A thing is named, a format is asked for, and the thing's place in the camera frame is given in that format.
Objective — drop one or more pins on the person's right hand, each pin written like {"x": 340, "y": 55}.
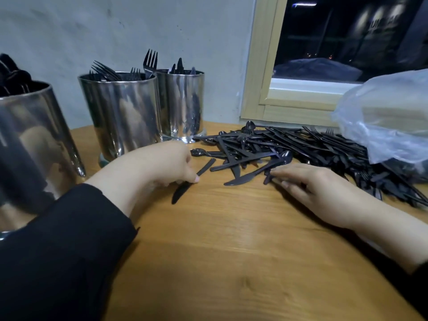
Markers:
{"x": 321, "y": 194}

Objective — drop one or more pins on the person's left hand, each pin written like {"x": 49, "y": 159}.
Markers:
{"x": 160, "y": 163}

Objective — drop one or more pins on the pile of black plastic cutlery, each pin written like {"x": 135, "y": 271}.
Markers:
{"x": 314, "y": 147}

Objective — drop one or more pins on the bundle of black cutlery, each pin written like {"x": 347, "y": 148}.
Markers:
{"x": 136, "y": 72}
{"x": 172, "y": 67}

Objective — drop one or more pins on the person's right forearm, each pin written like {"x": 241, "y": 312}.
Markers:
{"x": 394, "y": 237}

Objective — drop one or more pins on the person's left forearm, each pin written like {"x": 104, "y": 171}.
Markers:
{"x": 60, "y": 250}

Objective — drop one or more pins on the clear plastic bag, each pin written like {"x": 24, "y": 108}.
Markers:
{"x": 388, "y": 117}

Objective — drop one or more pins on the dark parked car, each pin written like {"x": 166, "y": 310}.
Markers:
{"x": 318, "y": 68}

